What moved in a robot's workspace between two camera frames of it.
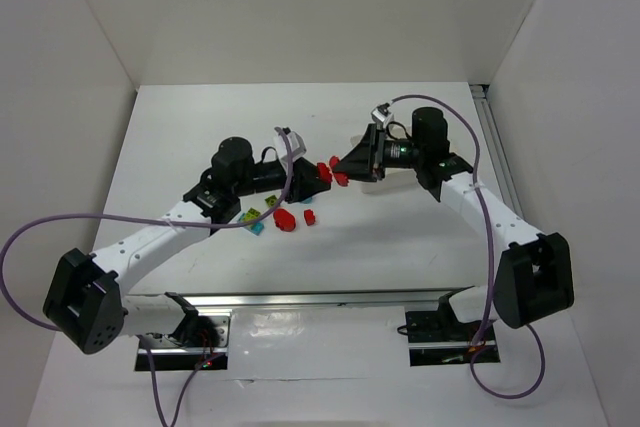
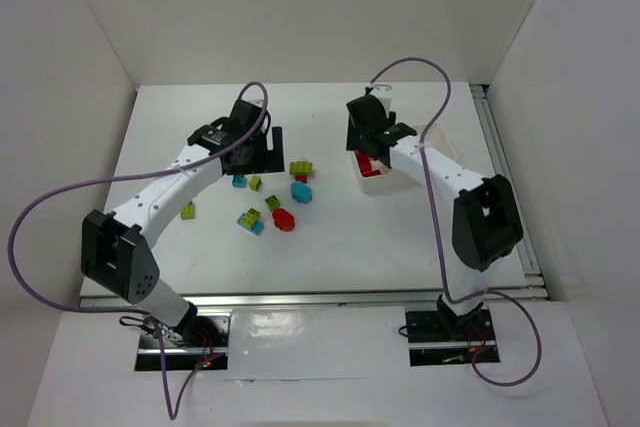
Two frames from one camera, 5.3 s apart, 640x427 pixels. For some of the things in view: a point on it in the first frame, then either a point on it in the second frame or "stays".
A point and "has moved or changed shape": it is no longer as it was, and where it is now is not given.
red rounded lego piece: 284,220 stays
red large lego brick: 323,172 has moved or changed shape
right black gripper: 375,153 → 373,148
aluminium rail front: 386,296 stays
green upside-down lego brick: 271,200 stays
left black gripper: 295,179 → 273,145
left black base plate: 201,338 stays
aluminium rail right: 505,179 stays
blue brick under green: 256,228 stays
